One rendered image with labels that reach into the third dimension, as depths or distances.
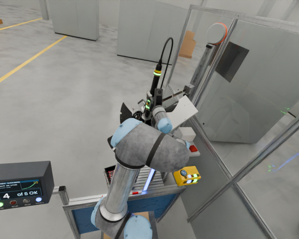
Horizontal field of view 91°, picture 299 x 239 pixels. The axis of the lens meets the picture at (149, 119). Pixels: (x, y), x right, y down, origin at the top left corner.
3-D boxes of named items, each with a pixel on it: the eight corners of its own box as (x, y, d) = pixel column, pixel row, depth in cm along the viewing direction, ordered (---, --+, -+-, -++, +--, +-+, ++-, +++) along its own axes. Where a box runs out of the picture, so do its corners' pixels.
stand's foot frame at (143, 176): (156, 166, 232) (157, 162, 228) (164, 195, 199) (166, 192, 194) (116, 169, 213) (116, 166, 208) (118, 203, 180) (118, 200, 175)
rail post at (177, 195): (158, 218, 176) (181, 187, 128) (159, 222, 173) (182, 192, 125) (155, 219, 175) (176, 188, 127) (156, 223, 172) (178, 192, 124)
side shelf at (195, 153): (185, 132, 181) (186, 130, 180) (199, 156, 155) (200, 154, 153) (167, 132, 174) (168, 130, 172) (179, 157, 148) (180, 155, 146)
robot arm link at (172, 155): (201, 153, 38) (191, 139, 85) (163, 134, 40) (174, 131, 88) (182, 193, 38) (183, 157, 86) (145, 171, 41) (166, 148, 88)
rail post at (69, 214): (80, 234, 150) (71, 203, 102) (79, 239, 147) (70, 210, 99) (76, 235, 148) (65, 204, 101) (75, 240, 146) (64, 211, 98)
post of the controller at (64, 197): (69, 199, 96) (65, 185, 84) (68, 204, 94) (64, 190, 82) (64, 200, 96) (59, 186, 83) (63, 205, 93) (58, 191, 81)
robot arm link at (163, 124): (157, 135, 77) (161, 124, 72) (152, 122, 85) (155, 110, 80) (170, 135, 80) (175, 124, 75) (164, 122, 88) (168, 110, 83)
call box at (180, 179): (190, 172, 120) (195, 165, 113) (195, 184, 113) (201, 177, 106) (172, 174, 115) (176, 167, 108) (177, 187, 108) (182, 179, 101)
